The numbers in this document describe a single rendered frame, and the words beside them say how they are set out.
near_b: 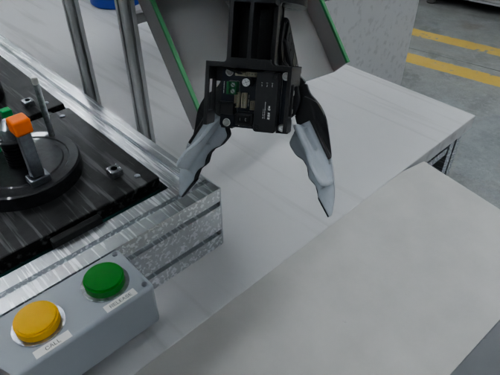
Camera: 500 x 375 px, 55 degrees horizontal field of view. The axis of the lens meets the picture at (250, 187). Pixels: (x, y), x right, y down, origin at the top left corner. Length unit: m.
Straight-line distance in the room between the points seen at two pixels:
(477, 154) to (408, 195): 1.78
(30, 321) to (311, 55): 0.56
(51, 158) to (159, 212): 0.16
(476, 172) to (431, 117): 1.45
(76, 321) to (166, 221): 0.15
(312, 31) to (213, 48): 0.19
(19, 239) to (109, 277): 0.12
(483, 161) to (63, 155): 2.14
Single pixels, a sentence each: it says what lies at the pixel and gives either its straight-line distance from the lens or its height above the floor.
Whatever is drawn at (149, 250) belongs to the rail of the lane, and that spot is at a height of 0.93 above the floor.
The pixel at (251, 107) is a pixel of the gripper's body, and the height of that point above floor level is 1.14.
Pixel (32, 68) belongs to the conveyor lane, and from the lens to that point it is 0.98.
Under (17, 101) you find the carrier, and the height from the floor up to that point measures 0.97.
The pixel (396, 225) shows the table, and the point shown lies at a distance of 0.72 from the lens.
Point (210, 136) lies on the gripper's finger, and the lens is 0.46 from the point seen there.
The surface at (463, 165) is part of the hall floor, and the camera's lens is 2.45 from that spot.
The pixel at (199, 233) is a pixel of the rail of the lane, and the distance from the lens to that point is 0.62.
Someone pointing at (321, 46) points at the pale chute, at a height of 1.02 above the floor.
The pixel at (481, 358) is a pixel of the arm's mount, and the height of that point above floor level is 1.03.
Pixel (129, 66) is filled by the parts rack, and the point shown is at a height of 1.04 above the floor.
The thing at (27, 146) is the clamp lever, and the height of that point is 1.04.
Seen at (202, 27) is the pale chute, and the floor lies 1.08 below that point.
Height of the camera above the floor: 1.34
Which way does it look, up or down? 39 degrees down
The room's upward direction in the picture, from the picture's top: straight up
